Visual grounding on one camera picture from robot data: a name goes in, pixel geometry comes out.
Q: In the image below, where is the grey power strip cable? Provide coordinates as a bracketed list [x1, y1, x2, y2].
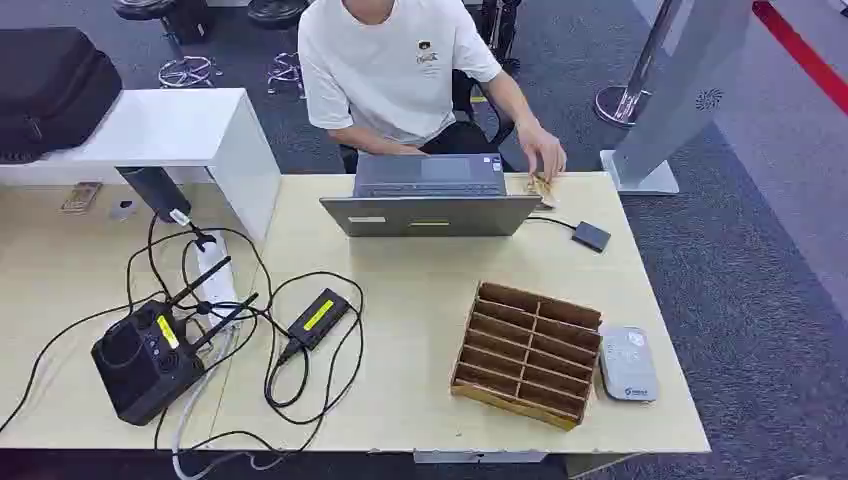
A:
[170, 327, 293, 480]

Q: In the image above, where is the black router with antennas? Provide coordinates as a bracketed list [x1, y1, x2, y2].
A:
[90, 256, 260, 427]

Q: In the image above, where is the chrome stanchion post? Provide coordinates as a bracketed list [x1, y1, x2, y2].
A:
[594, 0, 684, 128]

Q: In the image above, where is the white power strip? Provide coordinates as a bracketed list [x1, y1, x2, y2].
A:
[195, 231, 240, 329]

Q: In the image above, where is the grey laptop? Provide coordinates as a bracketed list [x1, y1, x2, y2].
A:
[319, 153, 543, 238]

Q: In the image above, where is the chrome stool base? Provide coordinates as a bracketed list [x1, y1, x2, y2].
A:
[157, 55, 217, 89]
[266, 51, 306, 99]

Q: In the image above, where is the person's left hand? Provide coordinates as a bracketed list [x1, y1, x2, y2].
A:
[516, 119, 568, 183]

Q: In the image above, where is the grey panel stand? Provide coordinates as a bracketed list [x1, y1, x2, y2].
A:
[600, 0, 757, 196]

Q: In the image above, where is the black bag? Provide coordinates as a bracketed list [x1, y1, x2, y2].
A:
[0, 27, 124, 165]

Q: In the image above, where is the wooden card box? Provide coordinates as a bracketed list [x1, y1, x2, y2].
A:
[450, 281, 604, 433]

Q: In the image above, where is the grey card reader device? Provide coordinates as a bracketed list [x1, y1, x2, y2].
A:
[598, 325, 660, 403]

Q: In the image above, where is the black router cable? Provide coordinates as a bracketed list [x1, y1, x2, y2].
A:
[0, 291, 164, 435]

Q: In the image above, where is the black stool seat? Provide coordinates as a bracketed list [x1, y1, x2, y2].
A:
[246, 0, 311, 29]
[111, 0, 177, 21]

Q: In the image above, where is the black power brick cable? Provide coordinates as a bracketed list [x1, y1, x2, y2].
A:
[263, 271, 366, 427]

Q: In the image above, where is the black adapter box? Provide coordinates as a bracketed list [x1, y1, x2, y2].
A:
[571, 221, 612, 254]

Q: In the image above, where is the small brown card holder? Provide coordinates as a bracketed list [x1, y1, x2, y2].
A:
[59, 182, 104, 215]

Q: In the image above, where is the red barrier belt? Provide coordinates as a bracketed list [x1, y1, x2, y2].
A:
[751, 0, 848, 117]

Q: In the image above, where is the black power brick yellow label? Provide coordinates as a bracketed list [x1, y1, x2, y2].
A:
[276, 288, 351, 366]

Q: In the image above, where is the stack of cards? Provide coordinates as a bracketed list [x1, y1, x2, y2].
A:
[525, 173, 558, 209]

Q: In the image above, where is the thin black cable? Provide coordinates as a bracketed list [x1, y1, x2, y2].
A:
[125, 211, 274, 319]

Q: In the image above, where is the person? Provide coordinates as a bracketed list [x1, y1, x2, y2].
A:
[297, 0, 505, 158]

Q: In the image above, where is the black adapter cable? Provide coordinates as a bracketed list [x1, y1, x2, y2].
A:
[526, 215, 578, 232]

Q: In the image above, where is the white desk shelf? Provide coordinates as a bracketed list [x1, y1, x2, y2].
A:
[0, 87, 282, 243]

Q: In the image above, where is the black cylinder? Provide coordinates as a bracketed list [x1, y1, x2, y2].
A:
[116, 166, 193, 225]

